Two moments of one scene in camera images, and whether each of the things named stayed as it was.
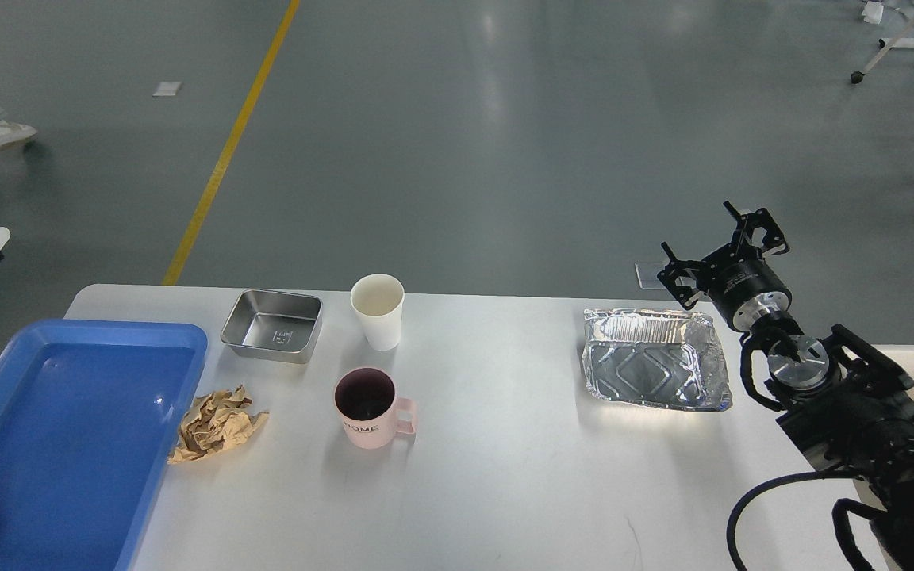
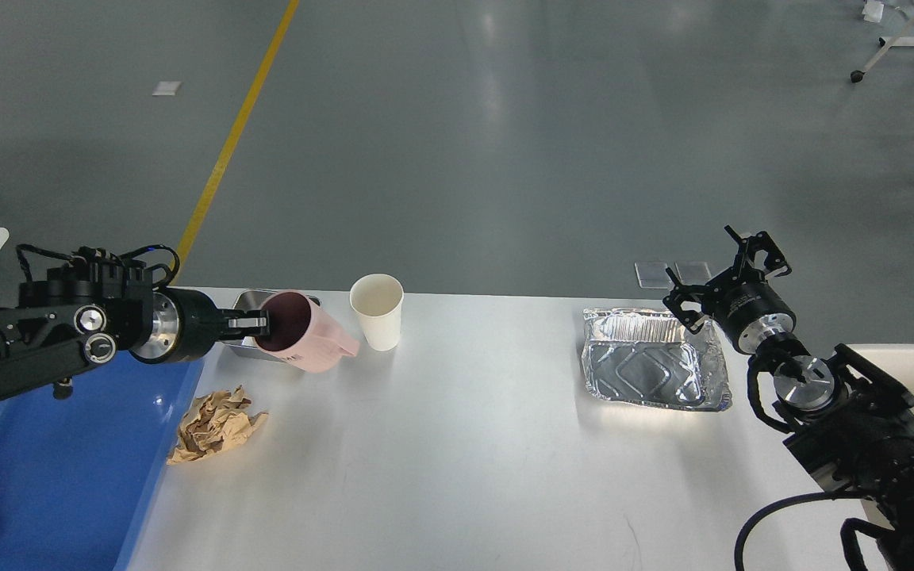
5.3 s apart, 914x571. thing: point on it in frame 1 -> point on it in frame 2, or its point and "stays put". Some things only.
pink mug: x=370 y=411 -> x=300 y=336
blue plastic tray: x=69 y=432 stays put
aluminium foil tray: x=654 y=358 stays put
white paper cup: x=378 y=299 stays put
